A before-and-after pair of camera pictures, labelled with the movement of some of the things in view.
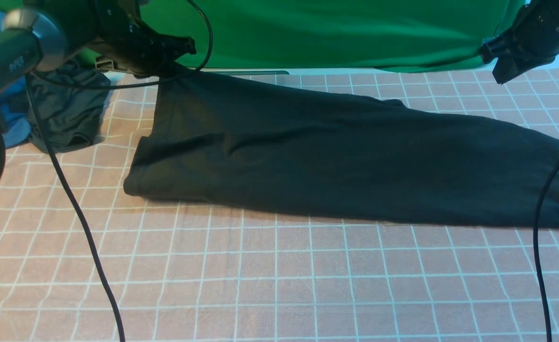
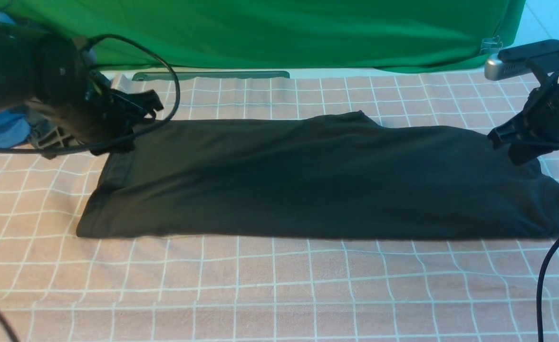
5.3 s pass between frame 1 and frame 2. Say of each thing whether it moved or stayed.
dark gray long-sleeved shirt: stayed
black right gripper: moved
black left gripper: moved
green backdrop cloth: stayed
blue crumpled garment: stayed
